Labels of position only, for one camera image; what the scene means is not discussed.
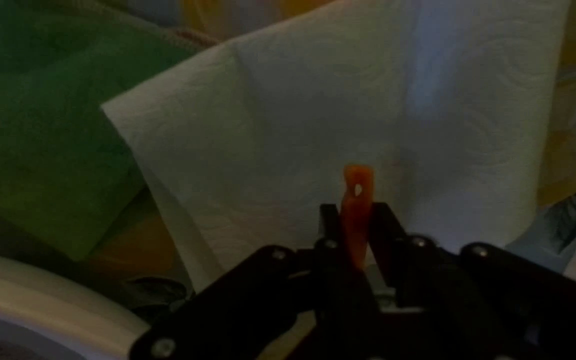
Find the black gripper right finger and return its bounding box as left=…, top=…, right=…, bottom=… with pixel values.
left=371, top=202, right=576, bottom=360

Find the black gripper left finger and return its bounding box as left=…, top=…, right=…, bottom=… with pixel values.
left=128, top=203, right=363, bottom=360

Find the white paper napkin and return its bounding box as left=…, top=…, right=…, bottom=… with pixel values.
left=99, top=0, right=575, bottom=295

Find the white floral ceramic bowl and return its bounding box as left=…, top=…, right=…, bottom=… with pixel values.
left=0, top=257, right=148, bottom=360

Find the green cloth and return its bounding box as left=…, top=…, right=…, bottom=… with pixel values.
left=0, top=8, right=193, bottom=260

